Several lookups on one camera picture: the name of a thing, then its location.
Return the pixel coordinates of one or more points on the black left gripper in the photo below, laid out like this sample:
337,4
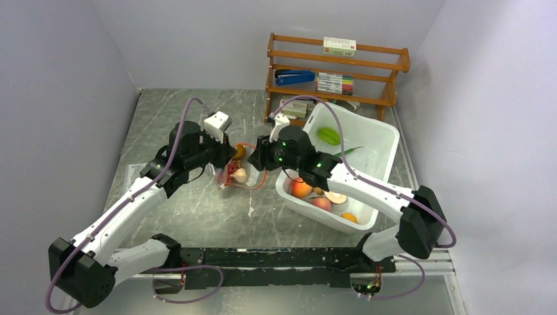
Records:
225,151

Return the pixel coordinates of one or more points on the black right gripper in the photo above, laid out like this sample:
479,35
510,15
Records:
261,157

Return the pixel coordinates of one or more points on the clear zip top bag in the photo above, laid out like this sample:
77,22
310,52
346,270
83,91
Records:
256,179

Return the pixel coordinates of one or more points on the white garlic bulb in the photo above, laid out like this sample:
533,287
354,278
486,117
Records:
240,175

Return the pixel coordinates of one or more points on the green starfruit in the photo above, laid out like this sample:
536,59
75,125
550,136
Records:
329,136

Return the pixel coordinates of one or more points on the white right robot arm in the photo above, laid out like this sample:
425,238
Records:
417,213

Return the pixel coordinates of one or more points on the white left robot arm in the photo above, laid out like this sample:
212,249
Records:
85,269

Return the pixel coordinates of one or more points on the large orange peach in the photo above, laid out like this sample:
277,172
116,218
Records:
300,189

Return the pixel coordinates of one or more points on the white red box lower shelf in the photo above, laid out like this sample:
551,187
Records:
297,109

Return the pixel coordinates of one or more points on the brown longan twig bunch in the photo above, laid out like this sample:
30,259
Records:
318,191

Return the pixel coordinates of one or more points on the paper sheet on table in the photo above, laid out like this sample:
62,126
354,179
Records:
132,172

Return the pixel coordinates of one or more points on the small red peach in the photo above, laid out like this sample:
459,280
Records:
322,203

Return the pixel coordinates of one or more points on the blue stapler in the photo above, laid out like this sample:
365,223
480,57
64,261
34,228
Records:
291,77

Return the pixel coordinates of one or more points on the half cut mushroom slice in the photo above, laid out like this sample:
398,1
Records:
335,198

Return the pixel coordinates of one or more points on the green bean pod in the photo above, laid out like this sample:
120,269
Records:
347,152

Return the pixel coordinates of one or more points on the small orange fruit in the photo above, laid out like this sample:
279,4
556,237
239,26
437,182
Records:
350,217

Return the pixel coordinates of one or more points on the white plastic bin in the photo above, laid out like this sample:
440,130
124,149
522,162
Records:
363,179

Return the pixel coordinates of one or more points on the coloured marker pen pack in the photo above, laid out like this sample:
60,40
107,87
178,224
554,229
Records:
334,83

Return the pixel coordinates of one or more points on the wooden shelf rack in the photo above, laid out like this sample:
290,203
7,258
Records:
373,70

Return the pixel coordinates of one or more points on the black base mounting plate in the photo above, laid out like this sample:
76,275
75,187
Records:
233,267

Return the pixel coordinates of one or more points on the white green box on shelf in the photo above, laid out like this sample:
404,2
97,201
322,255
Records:
339,47

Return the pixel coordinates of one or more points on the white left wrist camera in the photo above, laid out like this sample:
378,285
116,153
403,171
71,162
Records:
216,125

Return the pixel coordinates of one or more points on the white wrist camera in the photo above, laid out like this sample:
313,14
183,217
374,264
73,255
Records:
281,121
216,125

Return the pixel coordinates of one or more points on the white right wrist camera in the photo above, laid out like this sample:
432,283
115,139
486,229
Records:
281,121

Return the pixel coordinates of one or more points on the aluminium rail frame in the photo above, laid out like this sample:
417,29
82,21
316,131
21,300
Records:
439,263

